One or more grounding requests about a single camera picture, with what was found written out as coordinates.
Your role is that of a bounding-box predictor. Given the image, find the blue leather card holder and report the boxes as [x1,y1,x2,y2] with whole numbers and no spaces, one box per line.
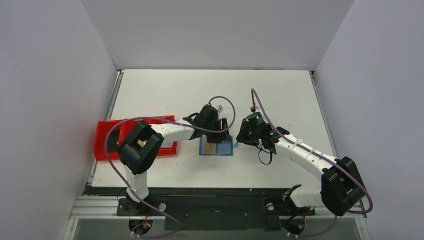
[198,136,238,156]

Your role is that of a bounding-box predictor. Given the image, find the black card in tray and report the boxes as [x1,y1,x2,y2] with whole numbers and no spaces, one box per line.
[107,129,120,148]

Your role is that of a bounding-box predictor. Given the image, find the red plastic compartment tray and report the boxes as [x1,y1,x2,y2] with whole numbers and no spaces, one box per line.
[92,115,178,162]

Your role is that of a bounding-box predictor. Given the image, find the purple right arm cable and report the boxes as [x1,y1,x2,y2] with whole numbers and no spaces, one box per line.
[104,95,237,200]

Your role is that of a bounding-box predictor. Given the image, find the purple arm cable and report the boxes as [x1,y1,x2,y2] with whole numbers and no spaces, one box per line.
[250,88,374,215]
[104,95,237,200]

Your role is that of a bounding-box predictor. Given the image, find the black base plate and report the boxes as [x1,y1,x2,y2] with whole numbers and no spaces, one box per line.
[83,186,337,235]

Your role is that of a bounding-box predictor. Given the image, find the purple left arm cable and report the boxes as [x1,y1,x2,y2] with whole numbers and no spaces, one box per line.
[250,88,374,215]

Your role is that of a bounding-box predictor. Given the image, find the aluminium frame rail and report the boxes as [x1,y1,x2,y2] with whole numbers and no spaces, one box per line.
[69,196,364,220]

